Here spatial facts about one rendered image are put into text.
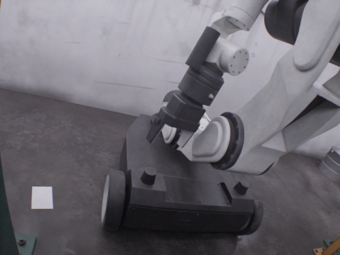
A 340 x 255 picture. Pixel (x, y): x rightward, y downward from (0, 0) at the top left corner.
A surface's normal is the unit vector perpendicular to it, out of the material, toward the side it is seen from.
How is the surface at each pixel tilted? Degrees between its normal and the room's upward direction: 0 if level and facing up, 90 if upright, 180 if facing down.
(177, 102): 79
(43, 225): 0
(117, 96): 90
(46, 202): 0
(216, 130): 90
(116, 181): 6
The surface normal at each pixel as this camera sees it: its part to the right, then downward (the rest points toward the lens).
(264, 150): -0.04, 0.88
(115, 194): 0.32, -0.46
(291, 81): -0.93, -0.20
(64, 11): 0.16, 0.52
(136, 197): 0.33, -0.21
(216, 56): -0.73, -0.14
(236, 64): 0.49, 0.58
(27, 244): 0.32, -0.83
